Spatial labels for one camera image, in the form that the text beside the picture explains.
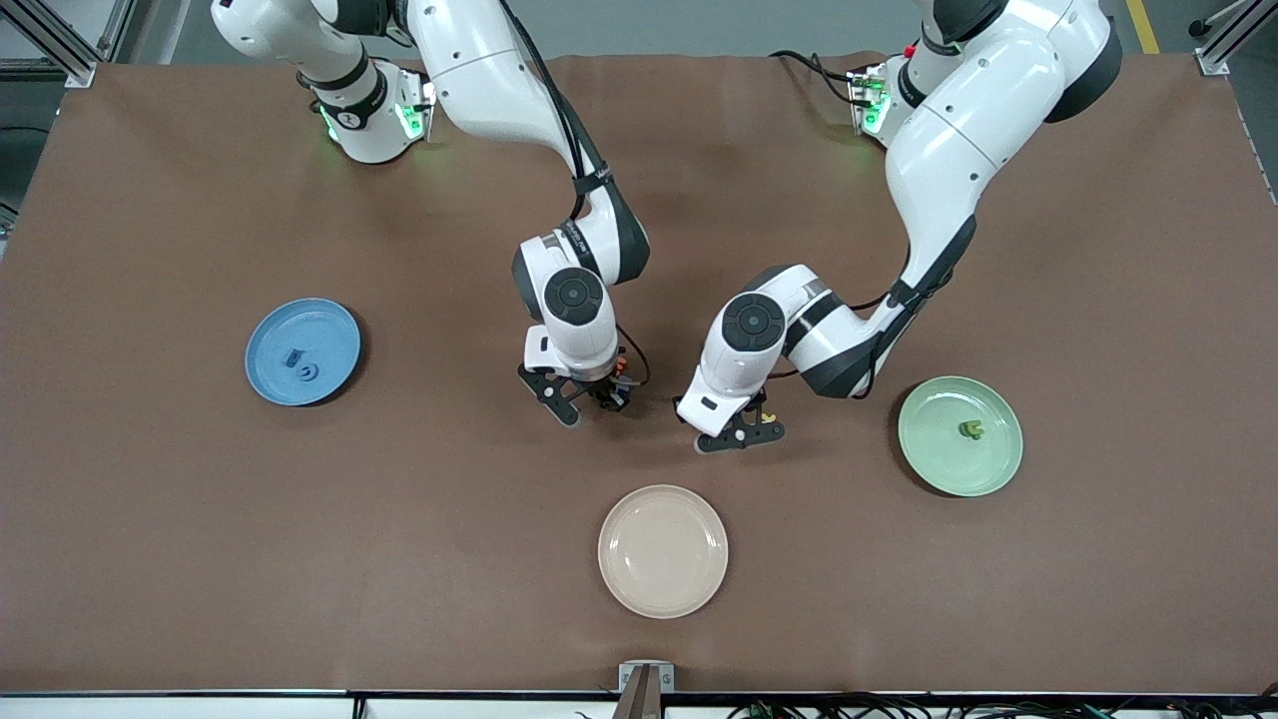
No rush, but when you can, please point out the aluminium frame profile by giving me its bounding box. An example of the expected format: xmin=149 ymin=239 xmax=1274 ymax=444
xmin=0 ymin=0 xmax=138 ymax=89
xmin=1188 ymin=0 xmax=1278 ymax=77

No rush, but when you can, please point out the black base cable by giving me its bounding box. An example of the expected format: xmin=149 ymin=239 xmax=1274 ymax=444
xmin=769 ymin=48 xmax=862 ymax=106

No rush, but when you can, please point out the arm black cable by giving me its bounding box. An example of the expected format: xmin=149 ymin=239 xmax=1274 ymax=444
xmin=611 ymin=322 xmax=651 ymax=388
xmin=764 ymin=290 xmax=895 ymax=382

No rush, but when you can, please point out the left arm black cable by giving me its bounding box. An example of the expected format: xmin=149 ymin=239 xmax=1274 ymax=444
xmin=764 ymin=290 xmax=895 ymax=382

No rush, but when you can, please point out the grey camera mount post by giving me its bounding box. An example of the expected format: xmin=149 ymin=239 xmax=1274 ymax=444
xmin=611 ymin=661 xmax=676 ymax=719

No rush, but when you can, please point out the silver base connector box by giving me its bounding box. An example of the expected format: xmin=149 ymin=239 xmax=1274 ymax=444
xmin=847 ymin=68 xmax=890 ymax=136
xmin=397 ymin=75 xmax=438 ymax=143

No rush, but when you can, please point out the beige plate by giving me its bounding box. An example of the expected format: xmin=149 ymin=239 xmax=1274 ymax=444
xmin=597 ymin=484 xmax=730 ymax=620

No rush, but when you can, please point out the white table frame rail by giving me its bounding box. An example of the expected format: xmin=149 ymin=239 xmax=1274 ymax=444
xmin=0 ymin=691 xmax=1278 ymax=719

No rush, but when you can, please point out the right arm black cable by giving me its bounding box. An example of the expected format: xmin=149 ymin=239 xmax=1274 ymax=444
xmin=611 ymin=322 xmax=651 ymax=388

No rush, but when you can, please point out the brown table cover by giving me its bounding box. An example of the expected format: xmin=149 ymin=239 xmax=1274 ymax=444
xmin=0 ymin=52 xmax=1278 ymax=695

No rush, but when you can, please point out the green plate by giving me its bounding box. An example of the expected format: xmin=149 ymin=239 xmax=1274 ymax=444
xmin=897 ymin=375 xmax=1024 ymax=498

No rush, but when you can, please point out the blue plate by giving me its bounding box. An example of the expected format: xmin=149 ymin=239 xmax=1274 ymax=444
xmin=245 ymin=298 xmax=362 ymax=407

